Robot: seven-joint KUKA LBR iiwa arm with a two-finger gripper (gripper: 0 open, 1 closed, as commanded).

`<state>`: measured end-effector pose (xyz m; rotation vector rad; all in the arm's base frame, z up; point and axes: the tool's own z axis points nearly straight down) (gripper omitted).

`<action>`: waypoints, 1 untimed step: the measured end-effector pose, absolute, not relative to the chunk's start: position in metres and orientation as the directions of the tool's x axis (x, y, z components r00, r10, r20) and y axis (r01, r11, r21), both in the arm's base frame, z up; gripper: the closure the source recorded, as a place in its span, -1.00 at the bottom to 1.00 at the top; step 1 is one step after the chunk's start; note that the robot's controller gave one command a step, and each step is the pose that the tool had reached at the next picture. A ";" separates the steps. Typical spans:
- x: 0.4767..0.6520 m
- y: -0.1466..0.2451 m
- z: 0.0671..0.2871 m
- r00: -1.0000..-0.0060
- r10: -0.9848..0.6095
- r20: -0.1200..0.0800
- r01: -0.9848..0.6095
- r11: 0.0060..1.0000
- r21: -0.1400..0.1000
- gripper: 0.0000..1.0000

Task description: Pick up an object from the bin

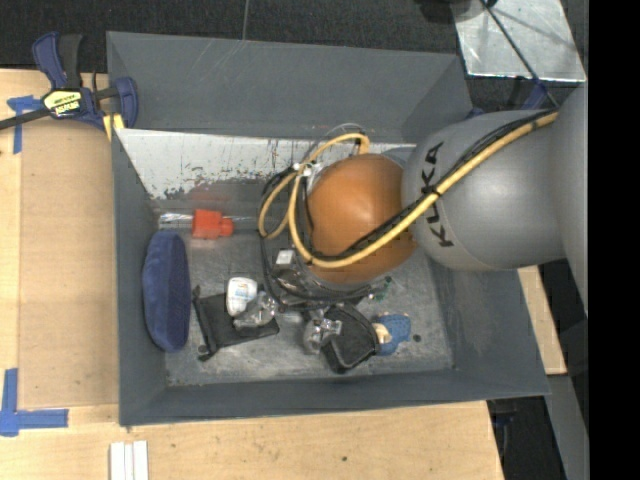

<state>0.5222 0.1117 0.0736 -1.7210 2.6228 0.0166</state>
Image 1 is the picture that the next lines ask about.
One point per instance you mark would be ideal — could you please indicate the red plastic block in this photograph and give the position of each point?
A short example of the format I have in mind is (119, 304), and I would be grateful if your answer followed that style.
(207, 224)

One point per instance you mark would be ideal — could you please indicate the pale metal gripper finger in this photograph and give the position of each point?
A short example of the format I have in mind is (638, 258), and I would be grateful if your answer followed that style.
(266, 308)
(320, 333)

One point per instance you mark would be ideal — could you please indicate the blue toy figure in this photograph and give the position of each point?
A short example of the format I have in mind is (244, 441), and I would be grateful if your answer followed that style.
(397, 330)

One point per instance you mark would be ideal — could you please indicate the black flat cloth pouch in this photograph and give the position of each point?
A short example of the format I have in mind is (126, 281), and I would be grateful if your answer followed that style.
(217, 325)

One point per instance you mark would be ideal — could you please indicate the grey metal bin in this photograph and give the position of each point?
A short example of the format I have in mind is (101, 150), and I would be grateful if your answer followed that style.
(280, 88)

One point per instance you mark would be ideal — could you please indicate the black mesh pouch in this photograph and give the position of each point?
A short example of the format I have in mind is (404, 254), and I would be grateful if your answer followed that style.
(352, 343)

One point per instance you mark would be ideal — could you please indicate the blue oval cushion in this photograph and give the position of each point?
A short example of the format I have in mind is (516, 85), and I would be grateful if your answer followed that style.
(166, 293)

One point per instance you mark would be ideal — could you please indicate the small white bottle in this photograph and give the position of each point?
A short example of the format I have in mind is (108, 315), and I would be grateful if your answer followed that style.
(240, 295)

